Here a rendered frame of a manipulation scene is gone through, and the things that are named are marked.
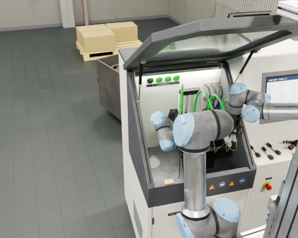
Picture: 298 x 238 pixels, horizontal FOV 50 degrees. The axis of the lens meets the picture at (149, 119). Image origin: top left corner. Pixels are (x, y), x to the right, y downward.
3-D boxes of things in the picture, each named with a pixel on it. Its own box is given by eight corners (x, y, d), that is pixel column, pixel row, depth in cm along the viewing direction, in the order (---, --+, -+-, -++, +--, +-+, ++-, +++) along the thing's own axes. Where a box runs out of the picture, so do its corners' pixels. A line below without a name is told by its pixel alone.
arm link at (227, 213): (243, 234, 136) (248, 212, 129) (214, 242, 132) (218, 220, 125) (229, 214, 145) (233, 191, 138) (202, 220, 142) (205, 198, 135)
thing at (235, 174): (154, 207, 194) (154, 187, 186) (152, 201, 198) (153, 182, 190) (246, 189, 208) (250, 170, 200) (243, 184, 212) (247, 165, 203)
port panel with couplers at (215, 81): (200, 118, 233) (205, 79, 217) (199, 115, 236) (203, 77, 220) (217, 116, 236) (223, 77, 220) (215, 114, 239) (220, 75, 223)
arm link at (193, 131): (219, 241, 131) (221, 114, 113) (185, 250, 127) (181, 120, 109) (206, 224, 142) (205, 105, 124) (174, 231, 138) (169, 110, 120)
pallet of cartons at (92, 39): (135, 41, 716) (134, 21, 693) (147, 54, 648) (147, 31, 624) (76, 46, 680) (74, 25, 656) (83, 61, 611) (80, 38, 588)
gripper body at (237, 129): (229, 137, 167) (232, 117, 161) (222, 128, 174) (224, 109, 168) (242, 135, 169) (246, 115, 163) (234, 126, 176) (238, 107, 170)
